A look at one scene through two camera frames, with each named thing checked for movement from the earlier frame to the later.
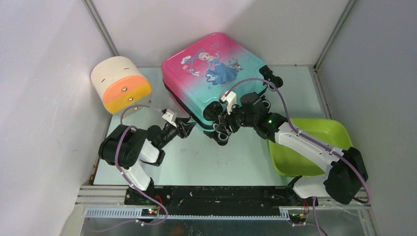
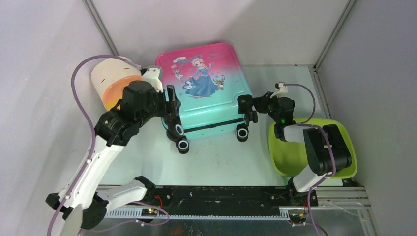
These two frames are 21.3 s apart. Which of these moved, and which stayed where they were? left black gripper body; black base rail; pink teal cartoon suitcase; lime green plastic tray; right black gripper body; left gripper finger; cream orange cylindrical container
Moved: pink teal cartoon suitcase; right black gripper body; left gripper finger; left black gripper body
Stayed: black base rail; cream orange cylindrical container; lime green plastic tray
